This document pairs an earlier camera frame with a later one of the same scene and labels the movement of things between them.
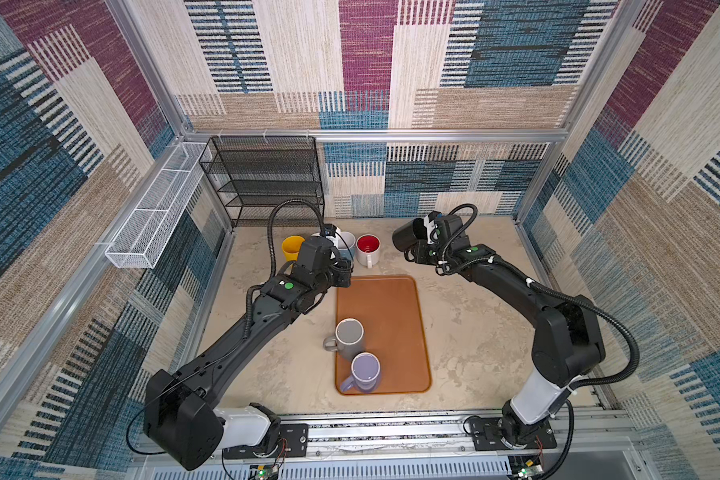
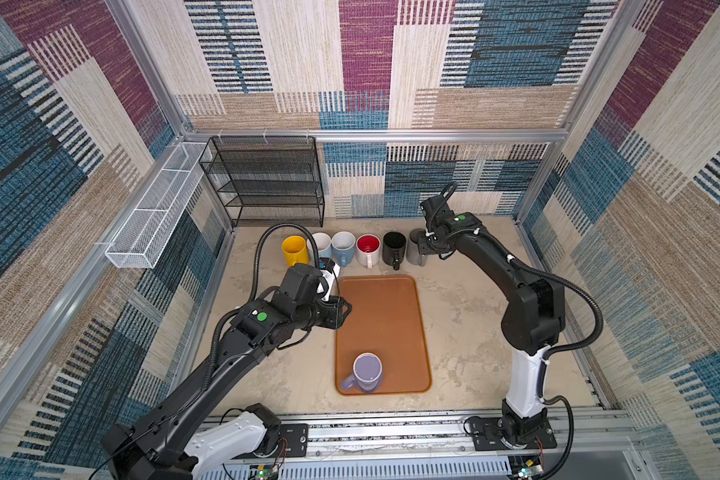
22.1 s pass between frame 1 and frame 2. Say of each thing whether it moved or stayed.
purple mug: stayed
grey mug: moved
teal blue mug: stayed
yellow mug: stayed
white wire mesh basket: stayed
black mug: moved
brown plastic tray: stayed
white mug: stayed
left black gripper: moved
